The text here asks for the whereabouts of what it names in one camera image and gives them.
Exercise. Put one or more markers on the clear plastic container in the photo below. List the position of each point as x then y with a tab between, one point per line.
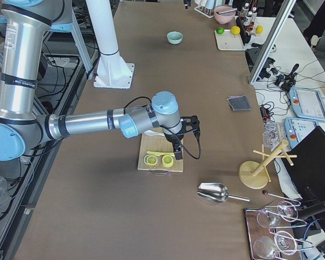
274	133

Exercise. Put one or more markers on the lower blue teach pendant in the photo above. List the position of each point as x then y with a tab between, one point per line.
297	129

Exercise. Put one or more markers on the copper wire bottle rack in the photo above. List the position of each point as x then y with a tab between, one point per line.
248	19

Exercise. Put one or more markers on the steel scoop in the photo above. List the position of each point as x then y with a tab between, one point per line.
217	192

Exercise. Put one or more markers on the yellow lemon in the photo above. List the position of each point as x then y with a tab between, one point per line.
235	30

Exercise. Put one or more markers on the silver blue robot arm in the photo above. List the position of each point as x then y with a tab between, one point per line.
22	130

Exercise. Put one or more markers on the green lime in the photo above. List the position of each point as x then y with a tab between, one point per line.
220	30

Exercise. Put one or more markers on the wine glass rack tray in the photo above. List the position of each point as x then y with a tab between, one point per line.
270	232

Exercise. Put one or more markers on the grey folded cloth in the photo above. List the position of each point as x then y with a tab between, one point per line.
239	103

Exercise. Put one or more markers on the black monitor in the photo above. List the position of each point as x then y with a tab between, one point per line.
308	171

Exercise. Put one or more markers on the aluminium frame post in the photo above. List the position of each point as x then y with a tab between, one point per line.
271	38

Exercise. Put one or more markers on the upper blue teach pendant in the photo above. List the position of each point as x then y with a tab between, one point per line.
307	103

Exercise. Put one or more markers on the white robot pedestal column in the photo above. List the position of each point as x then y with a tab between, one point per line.
112	70

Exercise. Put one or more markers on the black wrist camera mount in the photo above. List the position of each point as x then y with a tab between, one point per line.
190	124

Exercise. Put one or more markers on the wooden mug tree stand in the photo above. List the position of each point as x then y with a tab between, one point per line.
255	174

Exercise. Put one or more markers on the pastel cup rack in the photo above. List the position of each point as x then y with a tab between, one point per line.
205	7

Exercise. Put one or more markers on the pale green ceramic bowl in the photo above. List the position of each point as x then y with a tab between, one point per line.
174	37

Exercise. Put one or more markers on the blue teach pendant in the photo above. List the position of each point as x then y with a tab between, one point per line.
297	129
307	103

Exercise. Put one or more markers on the bamboo cutting board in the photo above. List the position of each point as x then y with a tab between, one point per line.
157	144

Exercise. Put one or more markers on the white ceramic spoon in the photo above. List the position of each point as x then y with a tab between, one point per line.
153	133

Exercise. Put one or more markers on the cream serving tray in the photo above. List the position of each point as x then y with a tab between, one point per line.
228	41

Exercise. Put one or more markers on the yellow plastic knife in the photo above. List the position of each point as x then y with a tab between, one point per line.
160	153

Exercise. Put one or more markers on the lemon slice near handle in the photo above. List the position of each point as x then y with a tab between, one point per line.
167	161

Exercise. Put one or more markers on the pink bowl with ice cubes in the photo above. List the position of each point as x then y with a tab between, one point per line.
224	14

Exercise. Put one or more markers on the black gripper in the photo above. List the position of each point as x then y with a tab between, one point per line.
173	139
186	4

